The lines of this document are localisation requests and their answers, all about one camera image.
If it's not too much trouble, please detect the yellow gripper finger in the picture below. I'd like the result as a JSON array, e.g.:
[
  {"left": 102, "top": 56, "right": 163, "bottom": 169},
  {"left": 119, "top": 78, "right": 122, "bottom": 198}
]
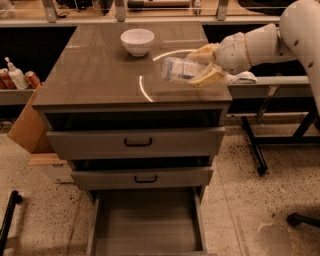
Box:
[
  {"left": 187, "top": 43, "right": 219, "bottom": 63},
  {"left": 188, "top": 64, "right": 227, "bottom": 87}
]

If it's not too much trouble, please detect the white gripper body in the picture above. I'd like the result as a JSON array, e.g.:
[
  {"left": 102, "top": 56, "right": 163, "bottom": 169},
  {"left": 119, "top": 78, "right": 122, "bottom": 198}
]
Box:
[{"left": 215, "top": 32, "right": 251, "bottom": 74}]

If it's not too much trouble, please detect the clear plastic water bottle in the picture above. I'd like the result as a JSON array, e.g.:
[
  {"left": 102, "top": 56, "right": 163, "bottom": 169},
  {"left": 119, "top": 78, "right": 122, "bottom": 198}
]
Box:
[{"left": 162, "top": 57, "right": 206, "bottom": 83}]

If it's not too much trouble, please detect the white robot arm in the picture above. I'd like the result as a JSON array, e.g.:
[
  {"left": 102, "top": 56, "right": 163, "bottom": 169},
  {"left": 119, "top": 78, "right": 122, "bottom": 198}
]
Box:
[{"left": 187, "top": 0, "right": 320, "bottom": 111}]

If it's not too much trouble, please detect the top grey drawer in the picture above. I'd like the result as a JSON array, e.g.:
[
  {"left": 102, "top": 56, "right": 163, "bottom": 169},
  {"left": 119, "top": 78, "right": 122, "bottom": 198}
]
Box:
[{"left": 47, "top": 127, "right": 225, "bottom": 160}]

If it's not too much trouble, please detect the grey drawer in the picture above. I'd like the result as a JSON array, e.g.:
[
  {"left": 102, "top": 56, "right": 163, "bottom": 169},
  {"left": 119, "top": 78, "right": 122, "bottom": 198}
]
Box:
[
  {"left": 71, "top": 167, "right": 213, "bottom": 191},
  {"left": 86, "top": 187, "right": 207, "bottom": 256},
  {"left": 47, "top": 127, "right": 225, "bottom": 160}
]

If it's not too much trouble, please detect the grey drawer cabinet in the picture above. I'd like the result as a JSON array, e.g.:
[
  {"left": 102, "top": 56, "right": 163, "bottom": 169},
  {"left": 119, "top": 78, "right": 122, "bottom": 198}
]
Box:
[{"left": 32, "top": 21, "right": 233, "bottom": 201}]

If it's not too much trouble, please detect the middle grey drawer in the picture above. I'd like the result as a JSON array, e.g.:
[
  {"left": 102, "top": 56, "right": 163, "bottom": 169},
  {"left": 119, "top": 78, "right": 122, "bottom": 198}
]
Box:
[{"left": 71, "top": 167, "right": 213, "bottom": 191}]

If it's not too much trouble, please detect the bottom grey drawer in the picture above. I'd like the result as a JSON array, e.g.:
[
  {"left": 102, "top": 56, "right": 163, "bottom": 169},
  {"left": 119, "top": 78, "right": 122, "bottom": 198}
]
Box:
[{"left": 86, "top": 187, "right": 207, "bottom": 256}]

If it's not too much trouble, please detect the white pump bottle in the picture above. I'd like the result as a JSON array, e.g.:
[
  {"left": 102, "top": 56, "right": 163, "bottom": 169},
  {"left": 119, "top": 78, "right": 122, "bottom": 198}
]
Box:
[{"left": 5, "top": 57, "right": 28, "bottom": 90}]

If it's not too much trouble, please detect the folded white cloth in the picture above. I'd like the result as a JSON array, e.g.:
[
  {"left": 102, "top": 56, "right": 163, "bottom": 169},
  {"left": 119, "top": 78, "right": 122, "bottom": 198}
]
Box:
[{"left": 226, "top": 71, "right": 257, "bottom": 84}]

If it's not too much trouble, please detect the white ceramic bowl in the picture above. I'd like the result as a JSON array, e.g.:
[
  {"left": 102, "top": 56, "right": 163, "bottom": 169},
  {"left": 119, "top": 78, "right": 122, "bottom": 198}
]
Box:
[{"left": 120, "top": 29, "right": 155, "bottom": 57}]

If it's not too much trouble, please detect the black chair base leg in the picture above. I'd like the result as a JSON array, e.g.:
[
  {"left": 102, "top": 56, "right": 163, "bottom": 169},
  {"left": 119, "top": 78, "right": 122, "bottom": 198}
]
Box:
[{"left": 286, "top": 213, "right": 320, "bottom": 228}]

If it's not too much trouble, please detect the red soda can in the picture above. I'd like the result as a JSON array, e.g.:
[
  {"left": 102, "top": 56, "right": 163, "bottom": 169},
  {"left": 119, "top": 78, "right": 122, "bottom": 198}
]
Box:
[
  {"left": 25, "top": 71, "right": 42, "bottom": 88},
  {"left": 0, "top": 68, "right": 16, "bottom": 89}
]

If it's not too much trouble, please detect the white cardboard box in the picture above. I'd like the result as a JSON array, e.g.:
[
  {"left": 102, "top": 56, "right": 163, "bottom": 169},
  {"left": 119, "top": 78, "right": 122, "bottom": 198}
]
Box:
[{"left": 29, "top": 153, "right": 73, "bottom": 184}]

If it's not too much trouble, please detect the brown cardboard box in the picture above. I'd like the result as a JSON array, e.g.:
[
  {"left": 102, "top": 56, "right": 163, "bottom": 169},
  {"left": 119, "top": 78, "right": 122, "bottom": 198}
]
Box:
[{"left": 7, "top": 87, "right": 54, "bottom": 154}]

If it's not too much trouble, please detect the red soda can left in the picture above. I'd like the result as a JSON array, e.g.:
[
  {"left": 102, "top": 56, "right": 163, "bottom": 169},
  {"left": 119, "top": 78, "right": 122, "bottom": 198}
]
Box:
[{"left": 0, "top": 68, "right": 16, "bottom": 89}]

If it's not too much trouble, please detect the black stand left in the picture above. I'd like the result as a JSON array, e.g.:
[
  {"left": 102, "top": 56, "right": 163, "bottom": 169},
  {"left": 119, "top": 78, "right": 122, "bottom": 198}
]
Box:
[{"left": 0, "top": 190, "right": 23, "bottom": 256}]

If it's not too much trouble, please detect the grey shelf rail right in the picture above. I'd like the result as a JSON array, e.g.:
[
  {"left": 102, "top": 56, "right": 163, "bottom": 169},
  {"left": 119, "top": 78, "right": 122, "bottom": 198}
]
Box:
[{"left": 228, "top": 76, "right": 312, "bottom": 99}]

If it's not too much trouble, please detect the grey shelf rail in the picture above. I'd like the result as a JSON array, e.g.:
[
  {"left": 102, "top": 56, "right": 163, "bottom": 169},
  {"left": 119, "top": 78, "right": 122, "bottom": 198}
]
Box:
[
  {"left": 0, "top": 89, "right": 34, "bottom": 106},
  {"left": 228, "top": 76, "right": 312, "bottom": 99}
]

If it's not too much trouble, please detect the black table leg frame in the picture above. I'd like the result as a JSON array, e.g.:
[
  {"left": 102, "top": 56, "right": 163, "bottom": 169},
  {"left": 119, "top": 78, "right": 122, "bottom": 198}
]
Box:
[{"left": 241, "top": 110, "right": 320, "bottom": 176}]

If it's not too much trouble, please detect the grey shelf rail left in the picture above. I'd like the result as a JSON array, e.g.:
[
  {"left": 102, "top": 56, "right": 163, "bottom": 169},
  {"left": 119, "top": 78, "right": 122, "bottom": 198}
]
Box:
[{"left": 0, "top": 89, "right": 34, "bottom": 106}]

